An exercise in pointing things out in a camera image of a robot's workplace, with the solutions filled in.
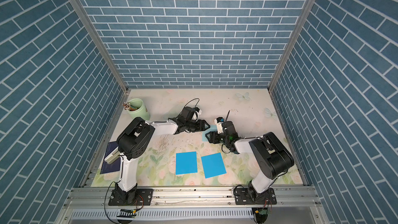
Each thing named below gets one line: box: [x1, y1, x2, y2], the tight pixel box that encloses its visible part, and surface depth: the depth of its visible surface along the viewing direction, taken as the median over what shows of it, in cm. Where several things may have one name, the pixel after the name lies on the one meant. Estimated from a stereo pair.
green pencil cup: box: [126, 98, 151, 121], surface depth 96 cm
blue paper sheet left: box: [175, 151, 198, 176], surface depth 86 cm
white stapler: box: [104, 146, 121, 165], surface depth 85 cm
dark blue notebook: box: [100, 141, 121, 175], surface depth 84 cm
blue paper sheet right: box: [201, 152, 227, 179], surface depth 86 cm
